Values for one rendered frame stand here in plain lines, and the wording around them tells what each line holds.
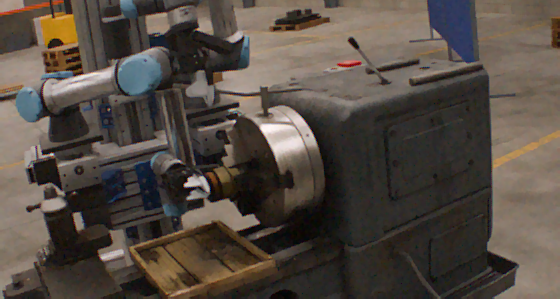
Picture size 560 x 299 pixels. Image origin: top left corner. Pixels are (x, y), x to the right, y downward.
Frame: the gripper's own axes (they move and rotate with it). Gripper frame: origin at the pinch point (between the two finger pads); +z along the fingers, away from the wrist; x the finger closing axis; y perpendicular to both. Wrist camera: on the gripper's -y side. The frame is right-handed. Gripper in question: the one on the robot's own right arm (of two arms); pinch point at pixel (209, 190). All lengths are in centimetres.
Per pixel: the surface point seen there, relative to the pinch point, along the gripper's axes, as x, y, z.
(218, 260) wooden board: -19.7, 1.7, 0.9
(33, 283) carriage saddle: -17, 52, -15
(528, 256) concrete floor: -109, -181, -46
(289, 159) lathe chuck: 5.9, -18.6, 10.8
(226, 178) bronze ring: 1.9, -5.2, 0.2
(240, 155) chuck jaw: 5.1, -12.3, -5.0
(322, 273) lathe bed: -29.0, -23.6, 11.4
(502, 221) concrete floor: -109, -203, -87
